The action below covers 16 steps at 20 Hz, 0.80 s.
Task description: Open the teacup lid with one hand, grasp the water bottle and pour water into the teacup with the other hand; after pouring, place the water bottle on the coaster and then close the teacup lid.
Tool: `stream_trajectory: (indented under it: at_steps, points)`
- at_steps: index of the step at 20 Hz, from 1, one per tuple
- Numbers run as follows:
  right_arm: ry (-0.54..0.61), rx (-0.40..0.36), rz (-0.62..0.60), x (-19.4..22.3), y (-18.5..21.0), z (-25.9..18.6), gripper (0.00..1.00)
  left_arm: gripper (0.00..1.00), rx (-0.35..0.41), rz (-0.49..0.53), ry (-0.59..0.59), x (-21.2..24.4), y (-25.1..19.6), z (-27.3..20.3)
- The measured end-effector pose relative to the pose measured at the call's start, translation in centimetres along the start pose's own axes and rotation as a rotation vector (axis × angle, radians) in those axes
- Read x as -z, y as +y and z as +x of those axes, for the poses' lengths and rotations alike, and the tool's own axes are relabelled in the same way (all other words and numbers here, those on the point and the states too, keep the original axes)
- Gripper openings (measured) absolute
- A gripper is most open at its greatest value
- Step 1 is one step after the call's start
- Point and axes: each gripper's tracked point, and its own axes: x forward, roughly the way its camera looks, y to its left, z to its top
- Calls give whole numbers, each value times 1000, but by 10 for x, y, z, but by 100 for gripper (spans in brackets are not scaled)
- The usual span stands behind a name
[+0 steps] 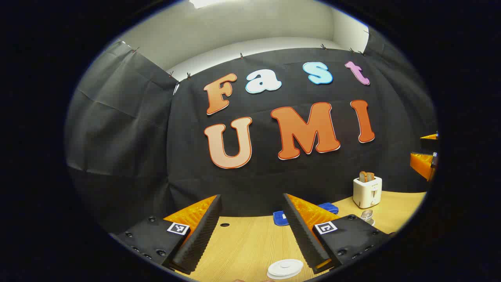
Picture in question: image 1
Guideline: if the black backdrop cloth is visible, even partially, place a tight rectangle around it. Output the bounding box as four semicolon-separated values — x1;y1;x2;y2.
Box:
65;39;439;232

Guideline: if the white teacup lid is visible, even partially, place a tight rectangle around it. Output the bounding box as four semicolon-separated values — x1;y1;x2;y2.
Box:
267;258;304;280

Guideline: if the blue towel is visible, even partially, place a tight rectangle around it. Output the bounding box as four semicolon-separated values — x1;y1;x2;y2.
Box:
273;202;339;226

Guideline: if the white toaster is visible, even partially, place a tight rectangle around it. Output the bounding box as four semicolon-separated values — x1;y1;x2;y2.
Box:
353;176;383;209

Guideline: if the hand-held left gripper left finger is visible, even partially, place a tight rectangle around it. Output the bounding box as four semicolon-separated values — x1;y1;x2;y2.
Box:
112;195;223;275

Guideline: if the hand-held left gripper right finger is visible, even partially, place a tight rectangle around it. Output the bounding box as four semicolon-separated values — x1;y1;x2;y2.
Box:
283;193;396;275

